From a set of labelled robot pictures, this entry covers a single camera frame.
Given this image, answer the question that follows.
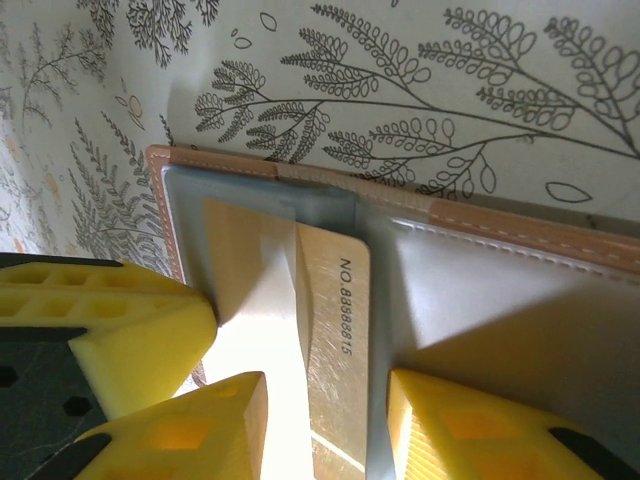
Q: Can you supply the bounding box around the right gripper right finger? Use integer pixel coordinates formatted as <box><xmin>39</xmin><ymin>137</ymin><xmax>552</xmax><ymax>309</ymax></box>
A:
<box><xmin>386</xmin><ymin>367</ymin><xmax>629</xmax><ymax>480</ymax></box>

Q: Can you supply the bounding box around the fern print tablecloth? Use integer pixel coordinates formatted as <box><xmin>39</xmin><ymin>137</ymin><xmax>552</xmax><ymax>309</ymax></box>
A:
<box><xmin>0</xmin><ymin>0</ymin><xmax>640</xmax><ymax>271</ymax></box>

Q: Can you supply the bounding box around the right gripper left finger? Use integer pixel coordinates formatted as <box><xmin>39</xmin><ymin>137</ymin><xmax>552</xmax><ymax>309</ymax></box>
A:
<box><xmin>73</xmin><ymin>370</ymin><xmax>270</xmax><ymax>480</ymax></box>

